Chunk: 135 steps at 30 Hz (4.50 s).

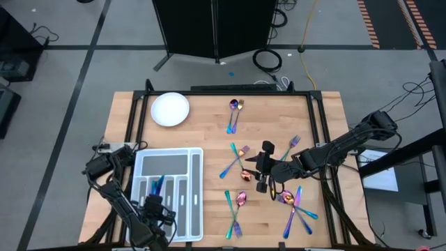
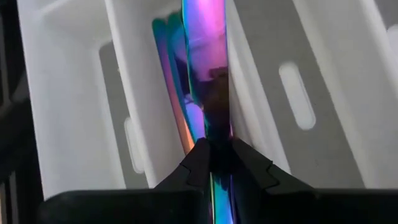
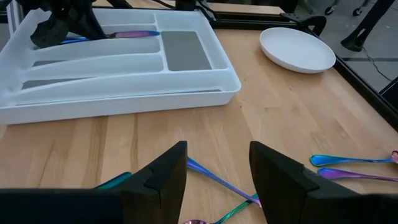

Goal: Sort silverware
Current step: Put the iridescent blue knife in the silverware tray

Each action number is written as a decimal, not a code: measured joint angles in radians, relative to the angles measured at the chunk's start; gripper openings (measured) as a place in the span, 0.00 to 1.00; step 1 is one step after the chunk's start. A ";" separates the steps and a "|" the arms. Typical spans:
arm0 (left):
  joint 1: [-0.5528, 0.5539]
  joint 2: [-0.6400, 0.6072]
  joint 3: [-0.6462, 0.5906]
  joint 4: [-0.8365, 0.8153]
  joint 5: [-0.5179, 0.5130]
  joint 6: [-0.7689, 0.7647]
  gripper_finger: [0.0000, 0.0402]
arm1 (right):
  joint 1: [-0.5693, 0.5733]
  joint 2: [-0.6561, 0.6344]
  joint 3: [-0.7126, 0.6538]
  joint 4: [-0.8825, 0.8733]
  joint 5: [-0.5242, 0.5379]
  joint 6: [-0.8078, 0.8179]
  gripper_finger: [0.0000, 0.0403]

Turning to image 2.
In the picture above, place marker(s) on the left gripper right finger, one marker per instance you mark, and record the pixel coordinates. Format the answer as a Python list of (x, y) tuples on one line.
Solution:
[(295, 208)]

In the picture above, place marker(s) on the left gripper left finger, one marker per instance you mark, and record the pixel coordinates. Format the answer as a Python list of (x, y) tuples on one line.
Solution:
[(124, 208)]

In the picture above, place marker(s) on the white plastic cutlery tray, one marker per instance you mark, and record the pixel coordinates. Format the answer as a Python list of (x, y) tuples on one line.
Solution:
[(71, 93)]

